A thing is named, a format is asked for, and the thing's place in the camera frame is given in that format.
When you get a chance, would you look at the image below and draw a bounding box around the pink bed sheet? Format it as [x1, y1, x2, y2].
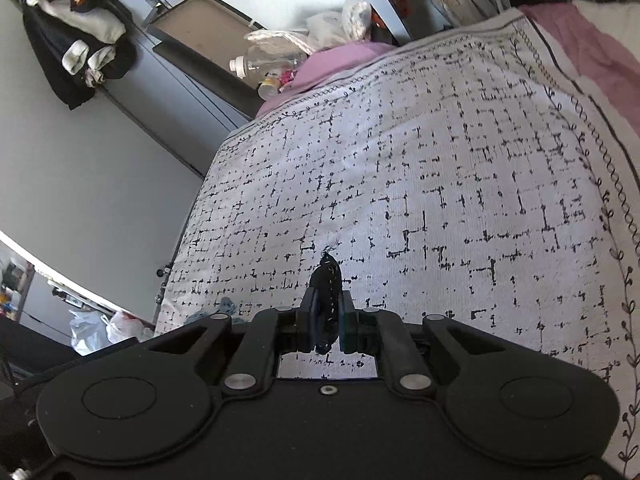
[257, 0, 639, 129]

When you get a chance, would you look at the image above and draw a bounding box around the white plastic bag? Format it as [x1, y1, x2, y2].
[70, 310, 153, 356]

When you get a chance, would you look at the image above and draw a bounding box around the brown board black frame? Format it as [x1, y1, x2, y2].
[146, 0, 262, 118]

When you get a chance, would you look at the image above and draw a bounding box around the clear plastic bottle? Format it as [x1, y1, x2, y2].
[229, 47, 308, 80]

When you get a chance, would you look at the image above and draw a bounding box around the white black patterned blanket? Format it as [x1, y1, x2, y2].
[156, 10, 639, 478]

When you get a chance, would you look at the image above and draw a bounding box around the grey wardrobe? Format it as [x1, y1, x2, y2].
[106, 0, 248, 176]

